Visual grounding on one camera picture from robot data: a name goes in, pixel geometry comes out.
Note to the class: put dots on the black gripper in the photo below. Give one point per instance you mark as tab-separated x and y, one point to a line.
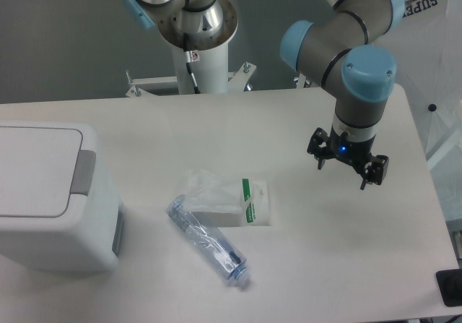
351	146

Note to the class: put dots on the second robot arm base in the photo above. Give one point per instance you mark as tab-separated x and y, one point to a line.
187	24

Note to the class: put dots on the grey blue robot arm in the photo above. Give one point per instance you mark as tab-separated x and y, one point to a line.
339	57

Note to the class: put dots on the white trash can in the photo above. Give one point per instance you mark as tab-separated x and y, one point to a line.
60	208

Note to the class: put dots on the white green plastic package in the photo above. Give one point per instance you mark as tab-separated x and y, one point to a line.
228	202

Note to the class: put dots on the clear plastic bottle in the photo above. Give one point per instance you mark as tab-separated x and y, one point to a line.
224	257

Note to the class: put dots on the black device at edge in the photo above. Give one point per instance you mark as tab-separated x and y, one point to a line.
449	283

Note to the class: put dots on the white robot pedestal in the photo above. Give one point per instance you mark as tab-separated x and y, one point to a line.
197	72

